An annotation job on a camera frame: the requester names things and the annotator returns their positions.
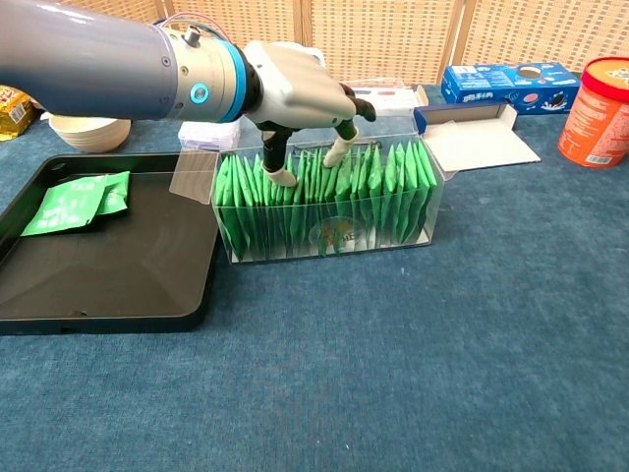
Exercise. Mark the white box red blue print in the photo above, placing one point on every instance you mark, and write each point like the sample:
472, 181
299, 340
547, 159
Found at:
393, 96

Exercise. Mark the open blue white cardboard box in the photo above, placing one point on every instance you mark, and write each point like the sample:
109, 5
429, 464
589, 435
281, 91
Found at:
481, 145

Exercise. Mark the wicker folding screen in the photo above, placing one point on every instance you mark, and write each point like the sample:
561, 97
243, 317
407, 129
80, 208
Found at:
393, 39

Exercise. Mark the gold biscuit package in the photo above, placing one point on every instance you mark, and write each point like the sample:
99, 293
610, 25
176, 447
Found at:
15, 113

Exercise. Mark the orange canister red lid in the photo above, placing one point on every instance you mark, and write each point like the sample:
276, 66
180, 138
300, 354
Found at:
597, 118

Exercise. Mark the black plastic tray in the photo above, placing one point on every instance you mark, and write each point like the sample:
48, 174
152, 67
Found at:
123, 275

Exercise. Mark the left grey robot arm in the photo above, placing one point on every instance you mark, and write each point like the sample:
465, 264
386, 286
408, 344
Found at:
98, 64

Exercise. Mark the blue carpet table cover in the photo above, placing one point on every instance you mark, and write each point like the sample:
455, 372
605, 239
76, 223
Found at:
344, 369

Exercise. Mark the blue cookie box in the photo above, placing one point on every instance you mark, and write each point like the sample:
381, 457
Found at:
491, 83

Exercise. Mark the clear box of green packets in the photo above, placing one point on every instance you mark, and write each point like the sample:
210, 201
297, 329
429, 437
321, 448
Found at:
196, 174

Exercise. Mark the beige bowl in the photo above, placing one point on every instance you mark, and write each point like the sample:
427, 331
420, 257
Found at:
88, 134

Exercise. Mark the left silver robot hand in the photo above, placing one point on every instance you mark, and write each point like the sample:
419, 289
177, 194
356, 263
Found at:
295, 88

